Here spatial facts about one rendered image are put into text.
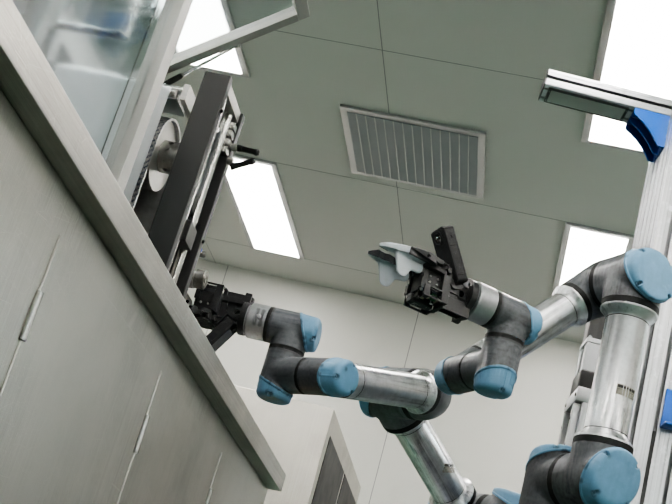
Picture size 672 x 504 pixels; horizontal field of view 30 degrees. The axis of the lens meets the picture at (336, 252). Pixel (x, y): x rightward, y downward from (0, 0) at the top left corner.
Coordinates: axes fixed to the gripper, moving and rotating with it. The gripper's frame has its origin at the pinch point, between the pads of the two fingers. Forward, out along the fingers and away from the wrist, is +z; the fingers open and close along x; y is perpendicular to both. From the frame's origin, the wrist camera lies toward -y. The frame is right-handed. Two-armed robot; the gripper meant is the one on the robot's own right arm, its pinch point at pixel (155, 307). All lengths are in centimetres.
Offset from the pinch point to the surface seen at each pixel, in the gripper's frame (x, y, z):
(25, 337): 124, -43, -30
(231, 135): 37.1, 25.3, -15.8
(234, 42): -12, 73, 7
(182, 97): 39.1, 30.1, -4.8
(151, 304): 91, -27, -30
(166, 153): 34.2, 20.2, -3.7
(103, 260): 110, -28, -29
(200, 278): 11.5, 4.7, -10.9
